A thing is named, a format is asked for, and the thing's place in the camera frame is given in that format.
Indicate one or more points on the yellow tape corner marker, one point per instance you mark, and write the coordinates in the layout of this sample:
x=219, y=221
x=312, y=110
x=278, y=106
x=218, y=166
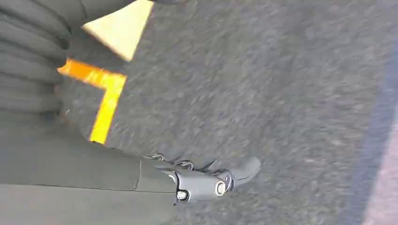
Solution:
x=107, y=99

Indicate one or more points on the ribbed grey right arm sleeve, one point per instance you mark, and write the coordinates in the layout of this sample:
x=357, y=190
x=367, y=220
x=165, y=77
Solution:
x=29, y=59

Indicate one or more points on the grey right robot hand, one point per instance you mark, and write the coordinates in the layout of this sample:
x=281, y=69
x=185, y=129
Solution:
x=77, y=183

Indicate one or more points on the pale yellow tape patch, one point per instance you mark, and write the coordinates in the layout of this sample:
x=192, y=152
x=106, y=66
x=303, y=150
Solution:
x=122, y=28

